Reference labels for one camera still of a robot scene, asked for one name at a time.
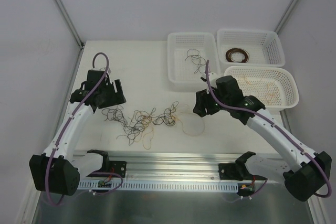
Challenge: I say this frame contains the coiled brown cable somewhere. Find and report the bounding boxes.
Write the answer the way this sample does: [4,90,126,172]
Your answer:
[225,47,249,63]

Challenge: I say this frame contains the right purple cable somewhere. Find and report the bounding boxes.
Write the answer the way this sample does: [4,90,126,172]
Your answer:
[205,60,331,201]

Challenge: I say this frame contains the slotted grey cable duct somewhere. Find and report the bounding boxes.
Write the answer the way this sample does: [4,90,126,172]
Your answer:
[43,179,239,193]

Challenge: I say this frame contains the purple cable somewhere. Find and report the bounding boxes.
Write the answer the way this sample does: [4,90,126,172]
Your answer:
[205,60,331,201]
[46,52,124,206]

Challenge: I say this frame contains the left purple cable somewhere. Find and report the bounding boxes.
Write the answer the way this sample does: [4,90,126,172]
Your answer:
[46,52,124,206]

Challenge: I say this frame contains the loose black cable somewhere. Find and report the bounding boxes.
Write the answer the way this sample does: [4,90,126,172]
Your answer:
[184,48,209,74]

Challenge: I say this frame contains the white rectangular basket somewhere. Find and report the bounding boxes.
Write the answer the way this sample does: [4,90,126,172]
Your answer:
[216,28,286,68]
[167,32,221,92]

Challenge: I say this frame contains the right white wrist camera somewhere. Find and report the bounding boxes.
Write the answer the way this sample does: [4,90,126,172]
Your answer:
[200,72,218,83]

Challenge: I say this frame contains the yellow brown black cables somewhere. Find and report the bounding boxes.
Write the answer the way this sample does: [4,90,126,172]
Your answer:
[101,100,179,150]

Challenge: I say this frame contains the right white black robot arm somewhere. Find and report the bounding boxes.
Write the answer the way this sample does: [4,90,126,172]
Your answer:
[193,72,332,201]

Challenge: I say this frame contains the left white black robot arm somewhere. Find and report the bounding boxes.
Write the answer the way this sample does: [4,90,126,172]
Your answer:
[29,69,126,196]

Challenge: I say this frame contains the white rectangular basket right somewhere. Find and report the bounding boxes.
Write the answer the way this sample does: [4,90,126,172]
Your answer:
[216,28,286,68]

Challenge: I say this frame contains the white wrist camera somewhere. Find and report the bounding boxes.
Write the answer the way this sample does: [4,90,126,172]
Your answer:
[101,68,111,75]
[200,72,218,83]

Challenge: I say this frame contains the yellow cable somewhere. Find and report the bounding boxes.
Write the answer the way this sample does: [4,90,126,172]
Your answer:
[238,76,279,105]
[174,103,205,137]

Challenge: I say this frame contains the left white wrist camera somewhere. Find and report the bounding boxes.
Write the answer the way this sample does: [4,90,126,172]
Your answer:
[101,68,111,75]

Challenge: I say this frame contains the white rectangular basket left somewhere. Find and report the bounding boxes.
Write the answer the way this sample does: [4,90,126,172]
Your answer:
[167,32,221,92]

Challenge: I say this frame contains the left aluminium frame post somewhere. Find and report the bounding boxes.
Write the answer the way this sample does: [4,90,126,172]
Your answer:
[39,0,84,49]

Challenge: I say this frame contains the aluminium mounting rail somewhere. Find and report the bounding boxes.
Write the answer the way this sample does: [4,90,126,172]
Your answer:
[33,150,316,184]

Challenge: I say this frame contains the white rounded perforated basket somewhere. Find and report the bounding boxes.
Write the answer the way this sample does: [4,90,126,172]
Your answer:
[224,66,299,111]

